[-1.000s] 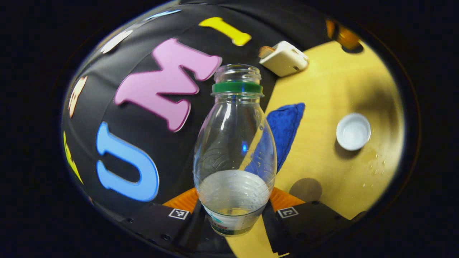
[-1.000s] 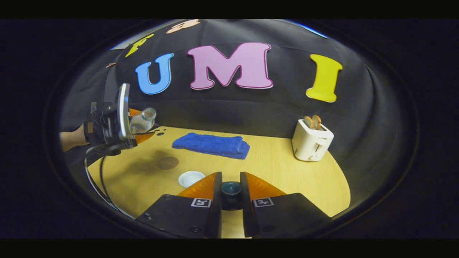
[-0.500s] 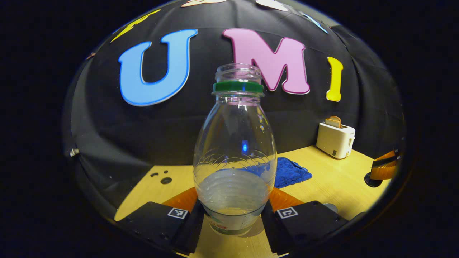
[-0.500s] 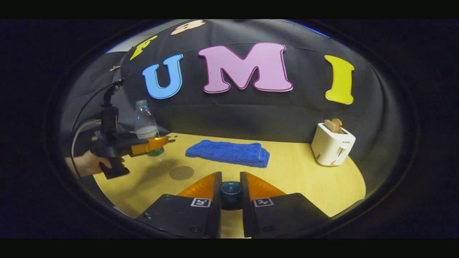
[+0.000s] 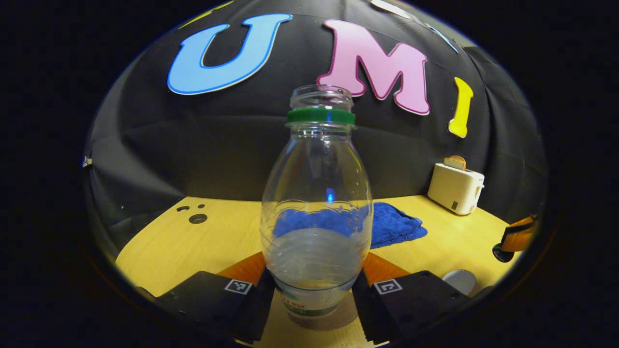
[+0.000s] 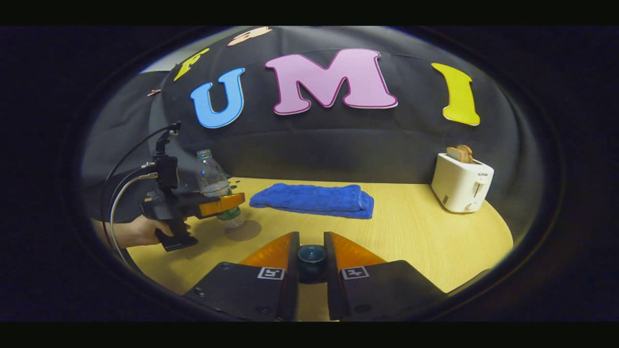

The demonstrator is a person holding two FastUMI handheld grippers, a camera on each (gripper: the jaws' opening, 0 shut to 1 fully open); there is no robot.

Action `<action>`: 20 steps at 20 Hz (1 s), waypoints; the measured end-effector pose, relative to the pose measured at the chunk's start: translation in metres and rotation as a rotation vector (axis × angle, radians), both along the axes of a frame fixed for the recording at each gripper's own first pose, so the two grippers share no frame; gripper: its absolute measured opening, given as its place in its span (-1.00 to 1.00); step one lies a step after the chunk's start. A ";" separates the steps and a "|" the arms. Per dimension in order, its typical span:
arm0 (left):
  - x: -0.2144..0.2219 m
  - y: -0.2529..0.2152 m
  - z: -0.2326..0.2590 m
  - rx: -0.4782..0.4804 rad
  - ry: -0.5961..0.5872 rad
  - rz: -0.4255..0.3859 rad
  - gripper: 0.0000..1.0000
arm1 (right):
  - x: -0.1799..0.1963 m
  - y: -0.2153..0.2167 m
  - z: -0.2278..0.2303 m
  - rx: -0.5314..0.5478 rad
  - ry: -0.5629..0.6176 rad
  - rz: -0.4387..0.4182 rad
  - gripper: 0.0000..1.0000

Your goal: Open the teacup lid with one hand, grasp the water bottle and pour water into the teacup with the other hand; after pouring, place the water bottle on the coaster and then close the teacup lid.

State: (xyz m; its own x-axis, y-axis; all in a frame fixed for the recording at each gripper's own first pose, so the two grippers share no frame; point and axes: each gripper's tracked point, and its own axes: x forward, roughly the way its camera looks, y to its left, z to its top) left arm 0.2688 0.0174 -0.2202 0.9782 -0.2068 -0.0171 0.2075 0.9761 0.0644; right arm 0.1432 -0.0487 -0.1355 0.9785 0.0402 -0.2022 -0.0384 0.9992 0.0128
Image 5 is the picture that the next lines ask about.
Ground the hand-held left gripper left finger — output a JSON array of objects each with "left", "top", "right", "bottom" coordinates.
[{"left": 155, "top": 252, "right": 275, "bottom": 344}]

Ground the white toaster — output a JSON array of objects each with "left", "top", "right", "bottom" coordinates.
[{"left": 427, "top": 163, "right": 485, "bottom": 216}]

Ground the black teacup lid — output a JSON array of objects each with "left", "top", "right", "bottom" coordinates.
[{"left": 492, "top": 243, "right": 516, "bottom": 263}]

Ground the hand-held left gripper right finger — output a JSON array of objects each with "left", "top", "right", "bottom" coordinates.
[{"left": 352, "top": 252, "right": 469, "bottom": 345}]

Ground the clear plastic water bottle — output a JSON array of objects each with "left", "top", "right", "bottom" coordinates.
[{"left": 261, "top": 85, "right": 374, "bottom": 319}]

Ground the blue folded towel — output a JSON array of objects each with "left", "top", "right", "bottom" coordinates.
[{"left": 272, "top": 202, "right": 428, "bottom": 249}]

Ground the black backdrop cloth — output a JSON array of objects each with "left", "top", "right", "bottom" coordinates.
[{"left": 85, "top": 0, "right": 549, "bottom": 242}]

